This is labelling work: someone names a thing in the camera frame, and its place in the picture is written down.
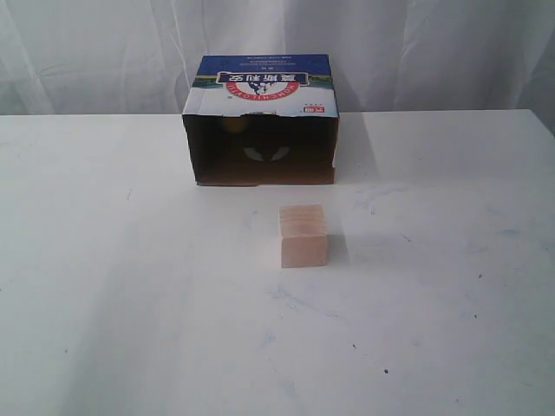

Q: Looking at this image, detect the light wooden block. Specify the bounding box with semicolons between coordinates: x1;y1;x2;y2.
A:
278;205;328;268

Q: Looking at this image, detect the blue white cardboard box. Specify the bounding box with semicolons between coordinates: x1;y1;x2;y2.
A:
182;54;340;186

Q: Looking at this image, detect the white backdrop curtain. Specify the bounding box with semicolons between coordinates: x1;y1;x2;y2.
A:
1;1;554;125

